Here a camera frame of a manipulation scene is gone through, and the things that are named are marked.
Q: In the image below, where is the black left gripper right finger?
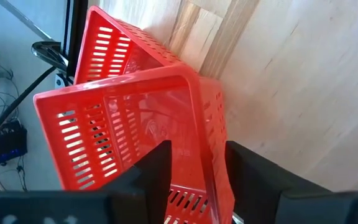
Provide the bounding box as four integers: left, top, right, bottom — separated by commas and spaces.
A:
225, 140, 358, 224

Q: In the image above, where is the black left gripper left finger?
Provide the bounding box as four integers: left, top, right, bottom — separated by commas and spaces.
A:
0, 139, 172, 224

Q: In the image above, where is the red plastic basket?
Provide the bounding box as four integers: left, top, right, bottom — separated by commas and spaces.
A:
33, 63, 236, 224
73, 5, 200, 85

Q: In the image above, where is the black box with blue light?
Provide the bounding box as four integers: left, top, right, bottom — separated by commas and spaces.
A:
0, 119, 29, 170

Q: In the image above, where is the thick black cable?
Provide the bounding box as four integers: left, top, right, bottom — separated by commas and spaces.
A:
0, 66, 57, 149

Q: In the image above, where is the black aluminium table frame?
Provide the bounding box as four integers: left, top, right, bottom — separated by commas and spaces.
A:
31, 0, 90, 86

